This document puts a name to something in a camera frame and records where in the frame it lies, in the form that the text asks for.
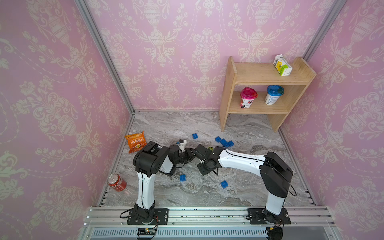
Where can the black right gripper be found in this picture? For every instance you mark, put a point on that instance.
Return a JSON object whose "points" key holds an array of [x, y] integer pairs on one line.
{"points": [[202, 172]]}

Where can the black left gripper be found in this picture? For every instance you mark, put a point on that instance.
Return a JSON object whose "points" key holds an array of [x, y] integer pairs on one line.
{"points": [[189, 155]]}

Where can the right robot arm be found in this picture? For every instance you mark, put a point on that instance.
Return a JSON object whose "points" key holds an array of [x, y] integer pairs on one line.
{"points": [[275, 173]]}

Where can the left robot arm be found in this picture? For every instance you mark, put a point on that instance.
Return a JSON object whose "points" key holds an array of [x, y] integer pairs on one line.
{"points": [[153, 159]]}

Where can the blue 2x2 lego front left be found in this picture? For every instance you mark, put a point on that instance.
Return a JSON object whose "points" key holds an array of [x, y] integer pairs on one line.
{"points": [[182, 178]]}

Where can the blue 2x2 lego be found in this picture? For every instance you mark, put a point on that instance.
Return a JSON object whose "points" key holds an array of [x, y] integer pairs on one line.
{"points": [[182, 178], [224, 184]]}

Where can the blue lego brick assembly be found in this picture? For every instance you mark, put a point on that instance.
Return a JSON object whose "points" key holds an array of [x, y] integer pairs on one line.
{"points": [[224, 143]]}

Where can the blue 2x2 lego front right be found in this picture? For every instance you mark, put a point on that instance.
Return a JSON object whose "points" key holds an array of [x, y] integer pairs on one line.
{"points": [[224, 184]]}

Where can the orange snack bag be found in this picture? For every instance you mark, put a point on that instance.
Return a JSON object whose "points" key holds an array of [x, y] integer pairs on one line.
{"points": [[136, 142]]}

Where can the red soda can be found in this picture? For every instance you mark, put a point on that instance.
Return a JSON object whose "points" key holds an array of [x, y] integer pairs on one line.
{"points": [[116, 182]]}

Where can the pink lid yogurt cup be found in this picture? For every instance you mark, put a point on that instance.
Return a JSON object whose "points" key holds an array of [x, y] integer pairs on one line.
{"points": [[248, 95]]}

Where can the blue lid yogurt cup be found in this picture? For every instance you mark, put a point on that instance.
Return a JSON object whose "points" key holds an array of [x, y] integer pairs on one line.
{"points": [[274, 92]]}

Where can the wooden shelf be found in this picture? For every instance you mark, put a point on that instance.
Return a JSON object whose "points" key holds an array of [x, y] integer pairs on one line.
{"points": [[259, 76]]}

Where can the white green carton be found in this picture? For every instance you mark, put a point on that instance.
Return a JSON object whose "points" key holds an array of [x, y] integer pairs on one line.
{"points": [[282, 66]]}

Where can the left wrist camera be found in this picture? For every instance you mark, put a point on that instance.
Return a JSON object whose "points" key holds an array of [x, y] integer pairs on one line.
{"points": [[182, 145]]}

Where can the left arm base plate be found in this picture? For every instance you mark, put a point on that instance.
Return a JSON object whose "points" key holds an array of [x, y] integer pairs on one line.
{"points": [[152, 216]]}

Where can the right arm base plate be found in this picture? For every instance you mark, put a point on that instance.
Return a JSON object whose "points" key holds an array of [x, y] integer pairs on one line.
{"points": [[268, 216]]}

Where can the aluminium front rail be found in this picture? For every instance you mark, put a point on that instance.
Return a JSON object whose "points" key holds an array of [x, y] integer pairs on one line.
{"points": [[211, 223]]}

